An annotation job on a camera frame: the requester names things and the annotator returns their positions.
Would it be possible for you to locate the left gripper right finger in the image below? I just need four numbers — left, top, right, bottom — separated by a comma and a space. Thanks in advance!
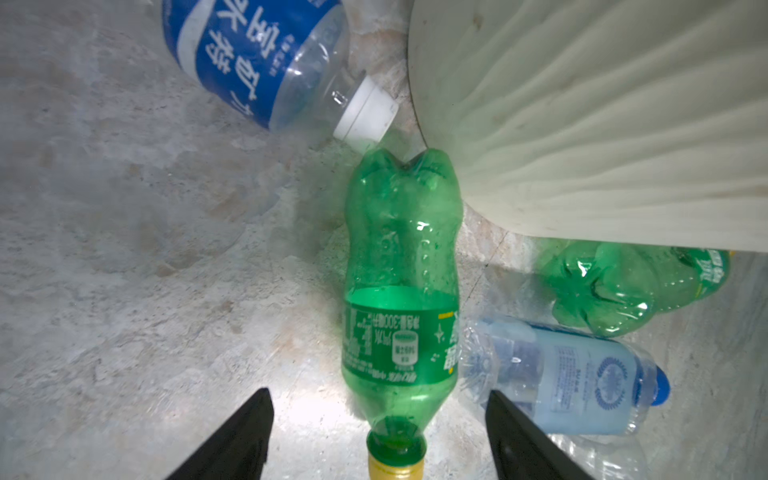
485, 390, 592, 480

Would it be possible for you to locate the cream ribbed waste bin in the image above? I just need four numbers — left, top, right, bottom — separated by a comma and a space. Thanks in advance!
408, 1, 767, 252

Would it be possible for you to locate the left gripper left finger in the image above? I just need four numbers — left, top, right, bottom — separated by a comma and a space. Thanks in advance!
167, 388, 274, 480

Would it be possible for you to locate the green soda bottle upper left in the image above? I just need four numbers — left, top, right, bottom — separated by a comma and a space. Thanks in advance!
341, 149, 463, 479

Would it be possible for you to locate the green soda bottle by bin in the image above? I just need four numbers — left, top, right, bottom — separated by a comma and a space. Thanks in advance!
534, 239, 734, 338

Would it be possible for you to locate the clear bottle blue label white cap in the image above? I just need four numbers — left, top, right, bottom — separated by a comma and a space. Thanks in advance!
154, 0, 399, 153

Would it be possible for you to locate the clear bottle pale blue label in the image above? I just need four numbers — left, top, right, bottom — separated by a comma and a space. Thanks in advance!
457, 318, 671, 436

